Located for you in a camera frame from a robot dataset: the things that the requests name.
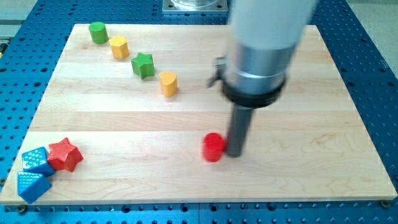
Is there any black pusher rod tool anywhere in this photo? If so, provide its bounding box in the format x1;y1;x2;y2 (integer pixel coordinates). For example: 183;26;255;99
225;104;254;157

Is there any yellow hexagon block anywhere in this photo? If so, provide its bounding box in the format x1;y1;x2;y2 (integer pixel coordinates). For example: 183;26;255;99
109;36;129;59

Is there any yellow heart block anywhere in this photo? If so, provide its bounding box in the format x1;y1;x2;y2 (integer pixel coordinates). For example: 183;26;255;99
159;71;178;97

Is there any blue triangle block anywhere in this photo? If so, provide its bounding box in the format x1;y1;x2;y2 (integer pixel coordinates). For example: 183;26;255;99
17;171;52;204

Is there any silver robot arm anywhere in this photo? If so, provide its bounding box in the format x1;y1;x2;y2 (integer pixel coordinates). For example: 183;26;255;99
208;0;318;157

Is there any red cylinder block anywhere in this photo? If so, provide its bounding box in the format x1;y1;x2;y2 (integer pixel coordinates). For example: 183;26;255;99
202;133;226;162

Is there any wooden board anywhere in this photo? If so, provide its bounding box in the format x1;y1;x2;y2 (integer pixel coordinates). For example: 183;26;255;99
0;23;398;206

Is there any red star block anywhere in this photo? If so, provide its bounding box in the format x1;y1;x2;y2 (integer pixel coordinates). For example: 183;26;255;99
47;138;83;172

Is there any green cylinder block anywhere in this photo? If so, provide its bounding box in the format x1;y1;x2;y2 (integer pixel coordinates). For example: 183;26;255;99
88;22;109;44

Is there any blue cube block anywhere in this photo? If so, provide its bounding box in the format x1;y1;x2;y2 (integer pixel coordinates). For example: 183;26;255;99
21;147;55;177

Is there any green star block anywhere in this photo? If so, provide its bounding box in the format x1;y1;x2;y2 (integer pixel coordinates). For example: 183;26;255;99
131;52;155;80

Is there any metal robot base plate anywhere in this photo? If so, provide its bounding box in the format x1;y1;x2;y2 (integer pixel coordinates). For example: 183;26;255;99
162;0;228;13

